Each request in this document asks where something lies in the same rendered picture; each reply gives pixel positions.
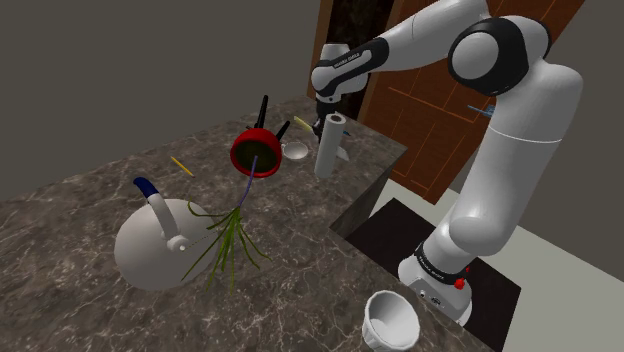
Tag white paper towel roll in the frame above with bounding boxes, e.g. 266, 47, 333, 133
313, 112, 348, 180

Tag small white bowl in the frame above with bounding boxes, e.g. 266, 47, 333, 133
282, 141, 310, 162

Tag black spatula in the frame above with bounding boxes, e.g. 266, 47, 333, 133
253, 94, 270, 131

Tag red utensil holder pot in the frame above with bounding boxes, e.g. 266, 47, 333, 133
229, 127, 284, 180

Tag brown wooden door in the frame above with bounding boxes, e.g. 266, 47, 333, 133
305, 0, 586, 205

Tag black robot stand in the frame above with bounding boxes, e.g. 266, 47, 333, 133
344, 197, 522, 352

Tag yellow pencil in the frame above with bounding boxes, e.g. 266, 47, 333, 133
169, 155, 195, 179

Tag green plant with purple stem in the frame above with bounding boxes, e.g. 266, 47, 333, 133
181, 154, 272, 296

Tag white ribbed cup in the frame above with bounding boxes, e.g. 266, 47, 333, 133
362, 289, 421, 352

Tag white kettle with blue handle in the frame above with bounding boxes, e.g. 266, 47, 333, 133
113, 176, 230, 293

